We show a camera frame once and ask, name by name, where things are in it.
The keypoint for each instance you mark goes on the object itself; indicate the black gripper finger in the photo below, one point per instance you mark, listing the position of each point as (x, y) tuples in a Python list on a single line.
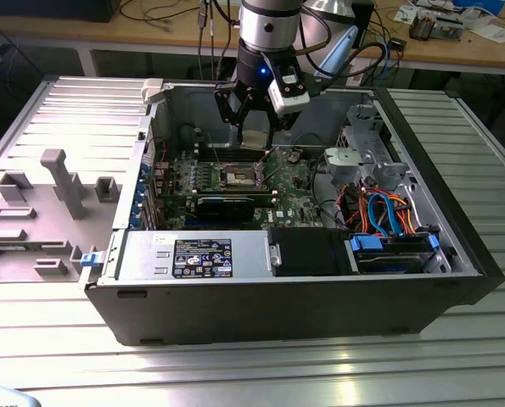
[(233, 106), (282, 122)]

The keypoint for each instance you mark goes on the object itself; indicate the silver CPU green edge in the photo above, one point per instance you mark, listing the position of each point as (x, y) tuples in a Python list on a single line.
[(255, 139)]

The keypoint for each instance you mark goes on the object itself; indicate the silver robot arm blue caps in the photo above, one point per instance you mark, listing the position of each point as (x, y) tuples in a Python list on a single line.
[(269, 29)]

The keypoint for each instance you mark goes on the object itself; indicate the CPU socket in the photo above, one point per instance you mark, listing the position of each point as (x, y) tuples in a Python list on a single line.
[(239, 178)]

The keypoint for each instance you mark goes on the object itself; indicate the round coin battery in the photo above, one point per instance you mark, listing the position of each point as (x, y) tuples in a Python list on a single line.
[(293, 158)]

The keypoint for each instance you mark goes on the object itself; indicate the silver metal drive cage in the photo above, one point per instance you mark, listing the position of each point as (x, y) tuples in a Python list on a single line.
[(341, 163)]

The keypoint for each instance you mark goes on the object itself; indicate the green motherboard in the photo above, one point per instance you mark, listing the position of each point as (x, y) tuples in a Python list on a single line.
[(294, 199)]

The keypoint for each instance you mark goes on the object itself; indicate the white labelled box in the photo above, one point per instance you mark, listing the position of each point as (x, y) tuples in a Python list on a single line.
[(357, 75)]

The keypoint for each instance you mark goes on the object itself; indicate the black graphics card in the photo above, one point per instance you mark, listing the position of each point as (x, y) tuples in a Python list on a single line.
[(224, 210)]

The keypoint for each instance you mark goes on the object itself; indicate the wooden desk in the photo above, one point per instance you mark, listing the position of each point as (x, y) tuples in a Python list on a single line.
[(150, 36)]

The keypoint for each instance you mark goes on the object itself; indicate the black upright box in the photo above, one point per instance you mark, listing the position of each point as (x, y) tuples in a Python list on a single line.
[(364, 12)]

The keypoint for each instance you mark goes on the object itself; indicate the small black adaptor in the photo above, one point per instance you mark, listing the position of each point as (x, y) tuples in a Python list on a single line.
[(398, 43)]

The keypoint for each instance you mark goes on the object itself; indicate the copper wound transformer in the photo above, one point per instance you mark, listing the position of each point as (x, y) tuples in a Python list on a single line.
[(422, 25)]

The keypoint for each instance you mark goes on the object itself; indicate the grey power supply black label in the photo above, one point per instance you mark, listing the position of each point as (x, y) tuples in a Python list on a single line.
[(146, 254)]

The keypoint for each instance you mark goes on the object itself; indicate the hard disk in blue carrier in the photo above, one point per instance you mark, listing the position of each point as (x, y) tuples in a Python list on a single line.
[(388, 263)]

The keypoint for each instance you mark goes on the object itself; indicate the grey electronic device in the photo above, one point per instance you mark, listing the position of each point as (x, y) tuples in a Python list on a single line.
[(447, 27)]

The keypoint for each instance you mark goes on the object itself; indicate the black flat box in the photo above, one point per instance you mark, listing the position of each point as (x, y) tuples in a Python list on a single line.
[(52, 10)]

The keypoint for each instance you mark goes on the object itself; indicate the blue case latch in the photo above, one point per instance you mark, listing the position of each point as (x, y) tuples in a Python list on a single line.
[(90, 259)]

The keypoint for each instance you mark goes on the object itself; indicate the blue cardboard box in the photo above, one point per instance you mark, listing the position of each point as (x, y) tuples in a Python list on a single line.
[(481, 4)]

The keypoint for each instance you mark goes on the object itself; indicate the white papers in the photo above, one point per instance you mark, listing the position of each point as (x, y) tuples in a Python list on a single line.
[(496, 33)]

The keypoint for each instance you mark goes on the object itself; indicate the grey plastic parts rack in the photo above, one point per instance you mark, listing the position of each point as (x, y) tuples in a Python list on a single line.
[(44, 263)]

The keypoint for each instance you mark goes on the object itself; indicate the green RAM stick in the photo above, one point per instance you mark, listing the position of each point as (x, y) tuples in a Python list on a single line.
[(10, 247)]

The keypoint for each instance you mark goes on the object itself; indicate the white keyboard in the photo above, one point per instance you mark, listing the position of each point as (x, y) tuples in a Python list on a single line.
[(6, 398)]

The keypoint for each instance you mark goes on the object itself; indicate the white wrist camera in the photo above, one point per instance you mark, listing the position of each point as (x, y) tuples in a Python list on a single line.
[(290, 95)]

